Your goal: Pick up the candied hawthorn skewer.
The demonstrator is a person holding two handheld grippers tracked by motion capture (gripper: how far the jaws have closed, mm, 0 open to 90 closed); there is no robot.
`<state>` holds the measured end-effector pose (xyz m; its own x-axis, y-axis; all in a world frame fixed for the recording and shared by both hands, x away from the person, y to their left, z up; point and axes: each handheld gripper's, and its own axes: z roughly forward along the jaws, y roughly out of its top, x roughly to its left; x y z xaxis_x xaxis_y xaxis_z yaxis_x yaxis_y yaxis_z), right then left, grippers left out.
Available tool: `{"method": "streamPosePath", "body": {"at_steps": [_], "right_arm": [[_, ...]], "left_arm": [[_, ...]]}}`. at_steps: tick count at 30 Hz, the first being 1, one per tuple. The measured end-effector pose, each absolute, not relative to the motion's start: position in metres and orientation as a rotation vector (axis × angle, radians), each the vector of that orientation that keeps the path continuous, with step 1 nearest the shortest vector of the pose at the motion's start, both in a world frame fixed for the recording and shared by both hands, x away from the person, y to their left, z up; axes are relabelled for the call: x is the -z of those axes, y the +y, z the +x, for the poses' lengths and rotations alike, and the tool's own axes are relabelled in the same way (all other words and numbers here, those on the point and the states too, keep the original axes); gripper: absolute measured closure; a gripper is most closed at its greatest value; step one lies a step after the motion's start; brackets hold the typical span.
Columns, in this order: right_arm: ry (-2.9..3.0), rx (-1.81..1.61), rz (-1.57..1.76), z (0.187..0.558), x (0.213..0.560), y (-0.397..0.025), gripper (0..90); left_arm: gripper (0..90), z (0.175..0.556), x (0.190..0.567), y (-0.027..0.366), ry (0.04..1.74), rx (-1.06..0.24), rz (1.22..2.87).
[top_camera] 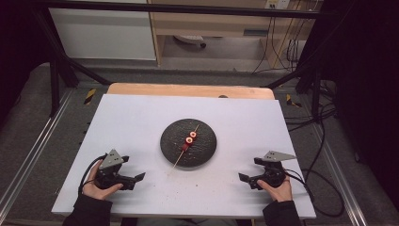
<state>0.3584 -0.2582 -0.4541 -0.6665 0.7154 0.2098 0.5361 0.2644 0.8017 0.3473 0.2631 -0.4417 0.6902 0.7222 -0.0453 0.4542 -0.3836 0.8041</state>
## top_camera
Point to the dark curtain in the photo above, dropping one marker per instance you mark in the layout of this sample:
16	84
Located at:
15	47
367	78

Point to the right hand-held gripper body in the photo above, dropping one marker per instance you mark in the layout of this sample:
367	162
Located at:
274	175

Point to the wooden desk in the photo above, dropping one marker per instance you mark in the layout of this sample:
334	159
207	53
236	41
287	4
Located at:
213	23

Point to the white power strip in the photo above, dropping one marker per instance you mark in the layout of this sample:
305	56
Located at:
189	39

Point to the black frame crossbar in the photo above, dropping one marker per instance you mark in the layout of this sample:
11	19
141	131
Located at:
175	8

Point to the aluminium floor rail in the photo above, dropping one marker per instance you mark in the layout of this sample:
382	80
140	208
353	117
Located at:
34	150
338	175

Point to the yellow black floor tape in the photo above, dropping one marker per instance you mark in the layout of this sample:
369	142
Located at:
90	96
291	101

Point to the person's left hand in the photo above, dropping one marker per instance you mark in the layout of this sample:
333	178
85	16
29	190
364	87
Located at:
95	192

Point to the person's right hand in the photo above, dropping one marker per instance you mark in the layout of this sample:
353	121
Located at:
280	194

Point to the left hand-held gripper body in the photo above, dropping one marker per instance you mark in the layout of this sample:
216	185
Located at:
108	161

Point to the white cabinet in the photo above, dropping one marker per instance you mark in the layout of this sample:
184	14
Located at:
103	34

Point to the wall socket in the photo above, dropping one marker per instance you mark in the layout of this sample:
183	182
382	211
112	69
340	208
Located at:
277	3

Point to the wooden table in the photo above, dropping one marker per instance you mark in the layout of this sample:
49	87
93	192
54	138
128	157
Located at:
175	91

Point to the wooden skewer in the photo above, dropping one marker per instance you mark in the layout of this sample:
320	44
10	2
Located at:
178	159

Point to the black metal stand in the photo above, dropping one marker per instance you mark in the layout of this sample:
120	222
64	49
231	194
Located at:
55	81
315	91

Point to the round black plate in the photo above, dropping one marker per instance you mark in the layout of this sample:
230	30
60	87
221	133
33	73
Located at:
204	150

